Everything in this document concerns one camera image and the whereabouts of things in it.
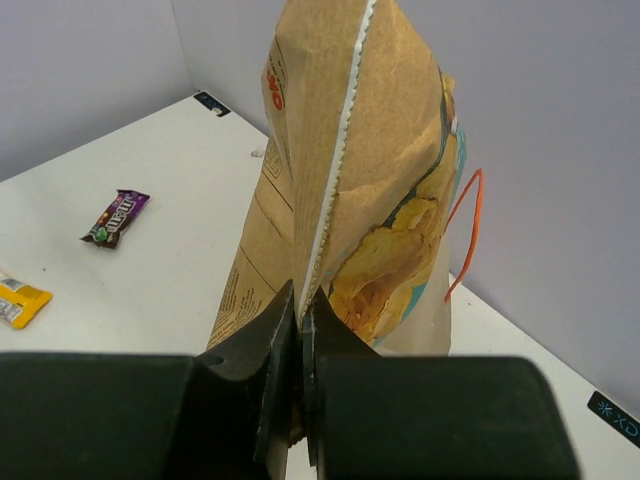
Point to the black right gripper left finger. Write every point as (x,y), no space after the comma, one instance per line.
(224,414)

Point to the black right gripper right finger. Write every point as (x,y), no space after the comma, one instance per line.
(369,416)

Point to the cream paper gift bag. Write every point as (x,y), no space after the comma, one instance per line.
(427,328)

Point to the brown potato chips bag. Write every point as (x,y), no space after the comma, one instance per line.
(360,171)

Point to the yellow snack bar left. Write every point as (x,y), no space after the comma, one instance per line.
(21,302)

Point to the brown m&m's candy pack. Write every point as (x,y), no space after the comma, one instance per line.
(116,219)

